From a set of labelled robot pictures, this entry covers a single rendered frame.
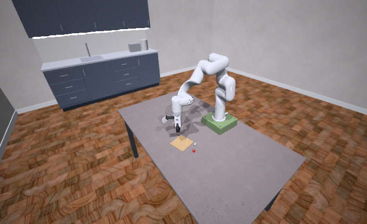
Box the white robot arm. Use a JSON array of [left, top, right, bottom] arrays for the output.
[[162, 53, 236, 123]]

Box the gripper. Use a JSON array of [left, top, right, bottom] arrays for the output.
[[173, 114, 182, 132]]

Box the tan flat mat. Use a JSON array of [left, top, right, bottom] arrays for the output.
[[170, 135, 193, 151]]

